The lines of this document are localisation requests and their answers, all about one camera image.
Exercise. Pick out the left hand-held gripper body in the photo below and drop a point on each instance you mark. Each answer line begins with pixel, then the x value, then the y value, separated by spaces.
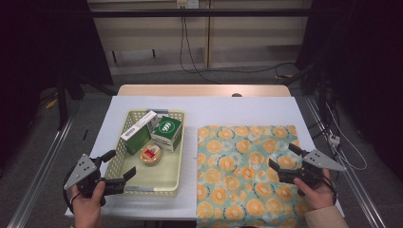
pixel 87 179

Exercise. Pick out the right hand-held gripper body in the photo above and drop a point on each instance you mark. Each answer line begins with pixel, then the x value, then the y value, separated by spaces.
pixel 309 172

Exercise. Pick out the pale yellow perforated basket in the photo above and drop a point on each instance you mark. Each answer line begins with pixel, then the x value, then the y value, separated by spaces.
pixel 158 179

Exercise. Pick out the orange print fabric bag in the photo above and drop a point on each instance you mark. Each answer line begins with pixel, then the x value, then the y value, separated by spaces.
pixel 240 164

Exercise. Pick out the tall green and white box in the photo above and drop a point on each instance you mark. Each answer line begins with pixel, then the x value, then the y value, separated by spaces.
pixel 137 133

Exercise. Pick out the green and white cube box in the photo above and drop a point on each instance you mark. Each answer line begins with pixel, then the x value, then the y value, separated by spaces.
pixel 166 129

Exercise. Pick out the person's right hand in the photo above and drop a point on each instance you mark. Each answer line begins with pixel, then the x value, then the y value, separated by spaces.
pixel 316 196

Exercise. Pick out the person's left hand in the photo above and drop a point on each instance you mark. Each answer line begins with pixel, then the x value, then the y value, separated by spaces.
pixel 87 207

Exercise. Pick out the white power strip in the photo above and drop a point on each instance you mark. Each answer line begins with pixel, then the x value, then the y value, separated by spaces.
pixel 334 139

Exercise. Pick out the black stand leg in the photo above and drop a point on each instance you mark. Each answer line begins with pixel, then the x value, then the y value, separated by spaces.
pixel 62 101

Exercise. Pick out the white table sheet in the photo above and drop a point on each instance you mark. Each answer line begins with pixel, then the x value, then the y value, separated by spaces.
pixel 215 110

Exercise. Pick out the wooden table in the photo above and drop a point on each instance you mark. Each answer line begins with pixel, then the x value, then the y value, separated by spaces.
pixel 190 90

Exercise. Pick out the dark curtain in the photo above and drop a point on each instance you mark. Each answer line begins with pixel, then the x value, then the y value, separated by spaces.
pixel 364 63
pixel 44 47

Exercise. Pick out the black horizontal bar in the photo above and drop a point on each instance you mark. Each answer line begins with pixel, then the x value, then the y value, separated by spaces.
pixel 196 13

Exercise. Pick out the metal floor rail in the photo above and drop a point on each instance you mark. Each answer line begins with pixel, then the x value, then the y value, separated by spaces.
pixel 358 190
pixel 41 171

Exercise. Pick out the vertical wooden wall strip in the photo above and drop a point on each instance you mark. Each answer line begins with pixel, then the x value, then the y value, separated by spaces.
pixel 208 34

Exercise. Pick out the white wall socket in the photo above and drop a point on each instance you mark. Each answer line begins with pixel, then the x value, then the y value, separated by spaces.
pixel 187 3

